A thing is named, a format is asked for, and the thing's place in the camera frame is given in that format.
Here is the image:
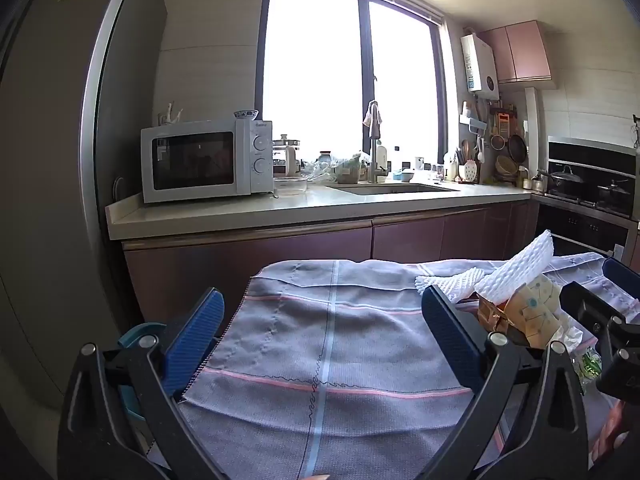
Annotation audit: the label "white textured paper towel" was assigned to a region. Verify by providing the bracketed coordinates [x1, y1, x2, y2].
[474, 230, 557, 307]

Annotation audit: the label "clear plastic bags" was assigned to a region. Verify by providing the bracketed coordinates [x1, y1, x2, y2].
[307, 152, 364, 184]

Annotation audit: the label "maroon kitchen counter cabinet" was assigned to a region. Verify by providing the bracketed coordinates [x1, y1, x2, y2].
[105, 180, 536, 322]

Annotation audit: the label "white microwave oven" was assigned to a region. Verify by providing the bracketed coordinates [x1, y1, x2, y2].
[140, 119, 275, 205]

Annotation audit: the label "gas stove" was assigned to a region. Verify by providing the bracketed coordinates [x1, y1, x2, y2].
[532, 189, 640, 222]

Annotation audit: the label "green snack wrapper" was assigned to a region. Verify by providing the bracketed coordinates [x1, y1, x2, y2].
[574, 349, 602, 382]

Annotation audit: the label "white water heater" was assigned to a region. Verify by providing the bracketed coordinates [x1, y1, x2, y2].
[460, 33, 501, 101]

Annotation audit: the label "grey plaid tablecloth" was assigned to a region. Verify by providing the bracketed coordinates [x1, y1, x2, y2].
[145, 257, 640, 480]

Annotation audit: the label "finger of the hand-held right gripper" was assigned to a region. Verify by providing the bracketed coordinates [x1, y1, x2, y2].
[601, 257, 640, 307]
[559, 281, 629, 343]

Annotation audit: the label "white vertical pipe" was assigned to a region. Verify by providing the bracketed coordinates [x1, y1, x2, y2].
[523, 87, 544, 177]

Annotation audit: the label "white tissue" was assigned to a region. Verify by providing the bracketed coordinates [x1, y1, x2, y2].
[549, 326, 585, 357]

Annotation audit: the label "black built-in oven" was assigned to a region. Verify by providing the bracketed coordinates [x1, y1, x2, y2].
[535, 205, 632, 262]

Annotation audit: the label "white hook holder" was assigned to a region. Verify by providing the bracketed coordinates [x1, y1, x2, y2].
[158, 101, 184, 125]

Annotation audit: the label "hanging dish cloth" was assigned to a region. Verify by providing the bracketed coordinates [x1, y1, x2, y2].
[363, 101, 384, 140]

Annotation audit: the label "black lidded pot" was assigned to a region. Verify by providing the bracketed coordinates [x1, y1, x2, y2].
[537, 165, 584, 197]
[597, 180, 632, 207]

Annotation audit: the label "steel kitchen sink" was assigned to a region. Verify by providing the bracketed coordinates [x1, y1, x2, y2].
[326, 182, 461, 196]

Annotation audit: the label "black range hood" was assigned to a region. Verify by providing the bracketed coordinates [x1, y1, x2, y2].
[547, 136, 640, 182]

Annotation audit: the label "clear glass container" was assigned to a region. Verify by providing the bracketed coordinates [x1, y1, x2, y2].
[273, 176, 308, 197]

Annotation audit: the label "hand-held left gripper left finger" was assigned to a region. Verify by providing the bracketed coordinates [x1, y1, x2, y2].
[56, 287, 228, 480]

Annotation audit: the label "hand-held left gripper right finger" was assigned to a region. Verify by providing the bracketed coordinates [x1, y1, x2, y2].
[415, 285, 591, 480]

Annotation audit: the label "pink wall cabinet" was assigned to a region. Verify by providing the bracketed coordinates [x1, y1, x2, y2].
[477, 20, 554, 86]

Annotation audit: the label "teal trash bin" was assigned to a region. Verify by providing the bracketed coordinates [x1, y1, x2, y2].
[118, 322, 168, 441]

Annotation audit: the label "glass kettle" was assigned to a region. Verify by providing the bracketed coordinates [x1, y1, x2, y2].
[272, 134, 301, 176]

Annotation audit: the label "dark framed window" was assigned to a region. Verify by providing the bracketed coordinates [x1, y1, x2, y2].
[255, 0, 449, 177]

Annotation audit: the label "steel kitchen faucet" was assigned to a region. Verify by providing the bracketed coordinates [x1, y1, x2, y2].
[367, 101, 389, 185]

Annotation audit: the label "white foam fruit net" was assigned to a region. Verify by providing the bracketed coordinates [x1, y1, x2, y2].
[415, 266, 487, 302]

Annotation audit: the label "patterned paper cup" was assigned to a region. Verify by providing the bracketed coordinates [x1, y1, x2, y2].
[504, 274, 567, 350]

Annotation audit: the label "grey refrigerator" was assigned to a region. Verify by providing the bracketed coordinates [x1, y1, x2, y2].
[0, 0, 167, 413]

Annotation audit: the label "hanging black frying pan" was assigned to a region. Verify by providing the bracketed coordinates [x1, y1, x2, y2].
[507, 133, 529, 162]

